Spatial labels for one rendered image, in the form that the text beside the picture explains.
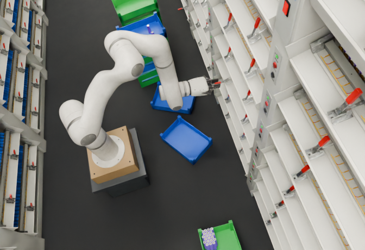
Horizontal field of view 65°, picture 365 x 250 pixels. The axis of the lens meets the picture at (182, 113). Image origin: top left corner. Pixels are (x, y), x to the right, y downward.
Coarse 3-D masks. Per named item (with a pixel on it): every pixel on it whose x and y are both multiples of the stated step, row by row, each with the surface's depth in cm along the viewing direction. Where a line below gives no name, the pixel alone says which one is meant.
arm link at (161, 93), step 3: (180, 84) 153; (183, 84) 153; (159, 87) 152; (180, 87) 153; (183, 87) 153; (159, 90) 153; (162, 90) 151; (180, 90) 153; (183, 90) 153; (159, 93) 155; (162, 93) 151; (183, 93) 154; (162, 96) 152; (183, 96) 155; (162, 99) 153; (165, 99) 154
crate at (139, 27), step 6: (144, 18) 203; (150, 18) 205; (156, 18) 205; (132, 24) 203; (138, 24) 205; (144, 24) 207; (150, 24) 207; (156, 24) 206; (132, 30) 206; (138, 30) 205; (144, 30) 204; (156, 30) 203; (162, 30) 193
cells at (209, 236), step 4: (208, 228) 164; (212, 228) 163; (204, 232) 162; (208, 232) 162; (212, 232) 164; (204, 236) 160; (208, 236) 160; (212, 236) 159; (204, 240) 159; (208, 240) 158; (212, 240) 158; (216, 240) 158; (204, 244) 158; (208, 244) 157; (212, 244) 157; (216, 244) 160; (208, 248) 158; (212, 248) 159; (216, 248) 159
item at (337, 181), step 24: (288, 96) 84; (288, 120) 82; (312, 120) 79; (312, 144) 76; (312, 168) 74; (336, 168) 71; (336, 192) 69; (360, 192) 67; (336, 216) 68; (360, 216) 65; (360, 240) 64
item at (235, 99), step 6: (216, 54) 167; (216, 60) 171; (222, 60) 169; (222, 66) 167; (222, 72) 166; (228, 72) 164; (222, 78) 164; (228, 84) 161; (228, 90) 159; (234, 90) 157; (234, 96) 156; (234, 102) 155; (240, 102) 153; (240, 108) 152; (240, 114) 150; (246, 126) 146; (246, 132) 145; (252, 132) 143; (252, 138) 142; (252, 144) 141
